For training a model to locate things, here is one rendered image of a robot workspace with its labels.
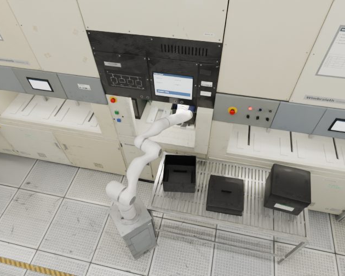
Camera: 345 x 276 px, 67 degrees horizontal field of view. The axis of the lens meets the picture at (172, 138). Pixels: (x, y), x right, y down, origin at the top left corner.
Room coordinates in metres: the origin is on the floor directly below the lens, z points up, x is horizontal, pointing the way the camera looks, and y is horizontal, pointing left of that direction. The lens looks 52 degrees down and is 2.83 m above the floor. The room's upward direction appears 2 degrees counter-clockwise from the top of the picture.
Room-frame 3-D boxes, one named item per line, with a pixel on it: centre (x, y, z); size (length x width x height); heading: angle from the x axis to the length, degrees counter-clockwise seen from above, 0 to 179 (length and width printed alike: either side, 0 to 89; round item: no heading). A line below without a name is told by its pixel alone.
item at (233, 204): (0.96, -0.42, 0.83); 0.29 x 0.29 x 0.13; 78
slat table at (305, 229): (1.02, -0.46, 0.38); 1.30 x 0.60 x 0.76; 76
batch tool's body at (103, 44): (1.91, 0.00, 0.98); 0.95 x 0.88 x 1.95; 166
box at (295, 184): (0.95, -0.91, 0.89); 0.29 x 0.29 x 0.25; 71
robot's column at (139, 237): (0.85, 0.38, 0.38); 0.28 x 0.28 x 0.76; 31
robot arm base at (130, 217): (0.85, 0.38, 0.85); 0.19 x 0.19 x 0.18
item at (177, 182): (1.16, -0.05, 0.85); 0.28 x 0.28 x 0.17; 84
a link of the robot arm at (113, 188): (0.87, 0.41, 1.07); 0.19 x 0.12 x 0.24; 55
